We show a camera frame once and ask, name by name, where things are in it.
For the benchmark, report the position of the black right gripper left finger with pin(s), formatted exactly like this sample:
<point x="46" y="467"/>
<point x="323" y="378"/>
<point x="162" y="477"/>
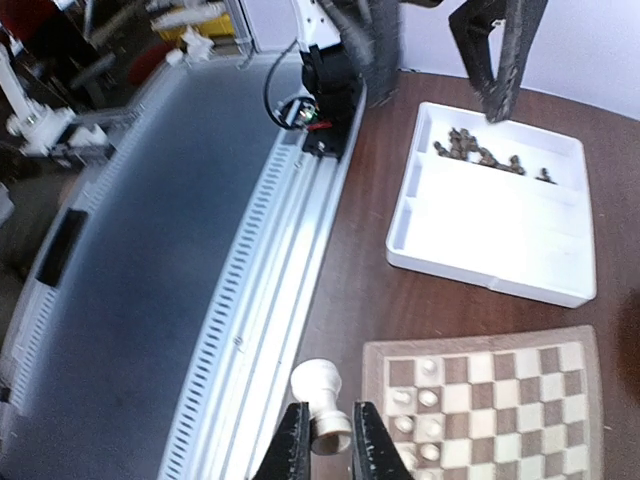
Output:
<point x="289" y="453"/>

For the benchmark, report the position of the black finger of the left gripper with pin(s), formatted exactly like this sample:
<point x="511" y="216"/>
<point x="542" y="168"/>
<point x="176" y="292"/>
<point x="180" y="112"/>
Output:
<point x="471" y="24"/>

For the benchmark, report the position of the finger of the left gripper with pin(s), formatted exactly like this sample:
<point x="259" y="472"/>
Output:
<point x="522" y="19"/>

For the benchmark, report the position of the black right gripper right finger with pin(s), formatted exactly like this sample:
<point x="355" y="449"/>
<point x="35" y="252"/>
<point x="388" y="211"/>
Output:
<point x="374" y="455"/>

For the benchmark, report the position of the white chess pawn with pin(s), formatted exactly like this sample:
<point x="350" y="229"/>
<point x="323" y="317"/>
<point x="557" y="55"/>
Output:
<point x="428" y="398"/>
<point x="430" y="452"/>
<point x="431" y="428"/>
<point x="429" y="367"/>

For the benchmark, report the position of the white chess knight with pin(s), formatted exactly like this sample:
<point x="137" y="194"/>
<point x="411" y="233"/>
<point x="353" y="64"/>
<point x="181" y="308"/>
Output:
<point x="402" y="397"/>

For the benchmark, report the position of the white chess king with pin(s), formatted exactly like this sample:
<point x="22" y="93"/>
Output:
<point x="409" y="459"/>

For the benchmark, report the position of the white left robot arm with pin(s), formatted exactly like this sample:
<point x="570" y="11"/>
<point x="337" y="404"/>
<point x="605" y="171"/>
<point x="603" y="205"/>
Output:
<point x="350" y="52"/>

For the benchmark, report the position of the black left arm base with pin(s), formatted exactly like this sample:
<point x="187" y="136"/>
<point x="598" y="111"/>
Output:
<point x="326" y="112"/>

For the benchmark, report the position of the pile of dark chess pieces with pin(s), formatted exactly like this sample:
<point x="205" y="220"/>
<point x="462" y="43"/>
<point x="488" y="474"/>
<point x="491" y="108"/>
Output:
<point x="465" y="147"/>

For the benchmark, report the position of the wooden chess board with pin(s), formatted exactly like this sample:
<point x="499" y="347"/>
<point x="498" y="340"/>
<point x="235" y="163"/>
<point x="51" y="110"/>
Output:
<point x="512" y="406"/>

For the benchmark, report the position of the white compartment tray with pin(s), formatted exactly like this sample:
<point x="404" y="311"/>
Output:
<point x="529" y="235"/>

